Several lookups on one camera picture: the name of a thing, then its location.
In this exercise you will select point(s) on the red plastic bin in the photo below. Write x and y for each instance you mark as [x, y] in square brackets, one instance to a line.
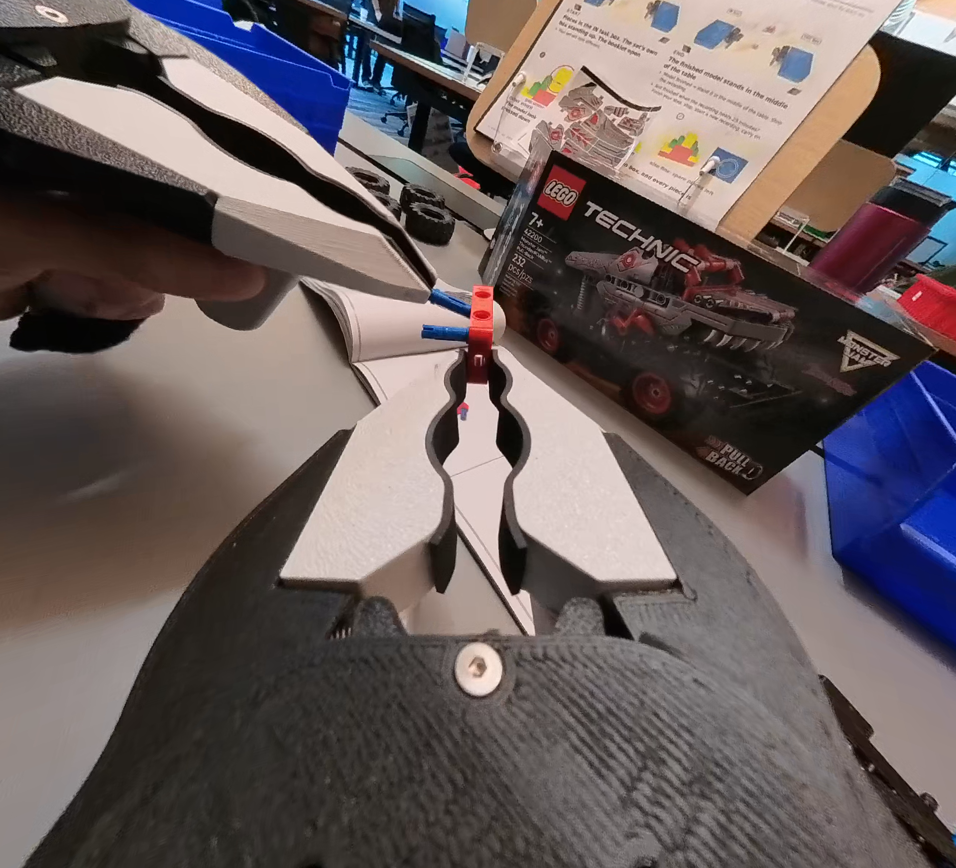
[933, 304]

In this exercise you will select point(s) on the red angled toy beam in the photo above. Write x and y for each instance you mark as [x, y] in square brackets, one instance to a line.
[482, 345]

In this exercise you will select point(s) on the white printed instruction sheet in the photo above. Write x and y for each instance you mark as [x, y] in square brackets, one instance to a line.
[709, 24]

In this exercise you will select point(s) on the white stand peg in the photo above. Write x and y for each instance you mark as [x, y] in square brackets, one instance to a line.
[517, 82]
[709, 168]

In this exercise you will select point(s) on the maroon drink bottle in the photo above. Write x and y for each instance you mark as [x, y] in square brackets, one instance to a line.
[874, 241]

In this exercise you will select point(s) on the wooden sheet stand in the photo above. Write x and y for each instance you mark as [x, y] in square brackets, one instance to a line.
[829, 136]

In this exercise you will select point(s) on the black sign board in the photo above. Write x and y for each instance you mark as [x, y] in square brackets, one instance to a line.
[911, 99]

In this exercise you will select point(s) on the clear sticker sheet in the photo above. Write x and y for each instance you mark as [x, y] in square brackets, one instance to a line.
[609, 114]

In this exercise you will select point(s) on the black toy set box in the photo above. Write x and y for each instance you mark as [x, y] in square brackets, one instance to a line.
[672, 330]

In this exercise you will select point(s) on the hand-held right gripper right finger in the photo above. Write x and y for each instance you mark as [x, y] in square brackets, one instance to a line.
[590, 517]

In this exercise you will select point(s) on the blue toy pin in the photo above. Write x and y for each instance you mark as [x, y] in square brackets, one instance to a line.
[444, 332]
[452, 298]

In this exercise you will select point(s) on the person's left hand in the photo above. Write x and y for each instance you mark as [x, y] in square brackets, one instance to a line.
[89, 263]

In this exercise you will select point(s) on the grey desk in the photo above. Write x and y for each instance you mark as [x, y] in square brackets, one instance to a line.
[187, 435]

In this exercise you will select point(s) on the black office chair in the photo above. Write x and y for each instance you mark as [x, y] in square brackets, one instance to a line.
[418, 47]

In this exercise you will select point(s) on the open instruction booklet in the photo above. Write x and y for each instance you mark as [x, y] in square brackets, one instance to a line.
[388, 330]

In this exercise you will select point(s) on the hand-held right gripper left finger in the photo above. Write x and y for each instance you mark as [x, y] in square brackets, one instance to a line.
[366, 509]

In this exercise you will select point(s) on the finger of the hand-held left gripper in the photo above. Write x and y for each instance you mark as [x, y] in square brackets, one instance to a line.
[299, 241]
[284, 129]

